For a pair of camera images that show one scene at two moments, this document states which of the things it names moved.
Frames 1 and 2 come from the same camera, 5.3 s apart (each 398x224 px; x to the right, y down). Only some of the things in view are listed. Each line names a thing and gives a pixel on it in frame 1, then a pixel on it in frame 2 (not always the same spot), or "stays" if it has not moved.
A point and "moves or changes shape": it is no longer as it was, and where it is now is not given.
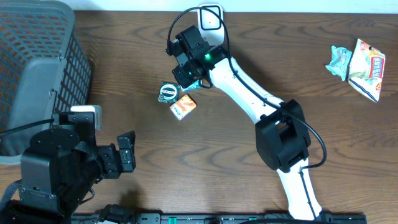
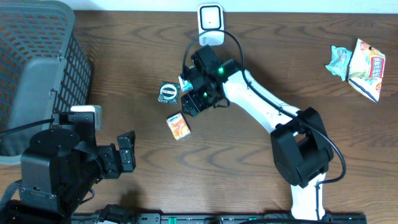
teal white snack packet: [338, 65] stays
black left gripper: [128, 157] stays
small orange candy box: [183, 107] moves or changes shape
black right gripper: [183, 82] to [191, 105]
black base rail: [219, 218] stays
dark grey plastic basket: [44, 70] stays
